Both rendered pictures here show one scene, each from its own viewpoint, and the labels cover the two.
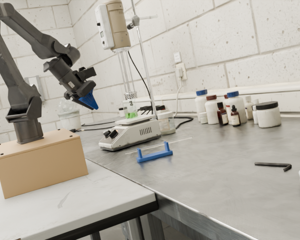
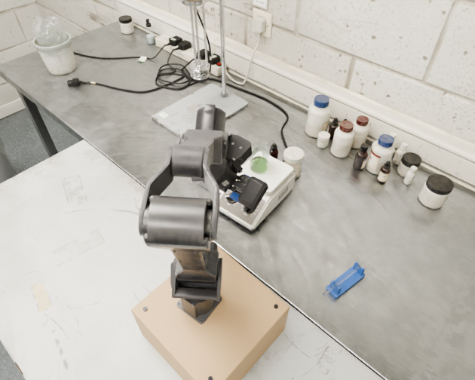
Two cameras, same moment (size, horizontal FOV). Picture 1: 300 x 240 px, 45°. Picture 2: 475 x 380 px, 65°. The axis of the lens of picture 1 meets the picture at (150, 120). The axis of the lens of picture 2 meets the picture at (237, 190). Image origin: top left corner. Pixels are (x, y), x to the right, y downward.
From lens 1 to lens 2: 100 cm
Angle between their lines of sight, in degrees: 46
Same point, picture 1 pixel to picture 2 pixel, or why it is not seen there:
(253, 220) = not seen: outside the picture
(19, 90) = (207, 273)
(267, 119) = (438, 203)
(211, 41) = (343, 19)
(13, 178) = not seen: outside the picture
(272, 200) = not seen: outside the picture
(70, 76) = (226, 175)
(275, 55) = (449, 98)
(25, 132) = (204, 307)
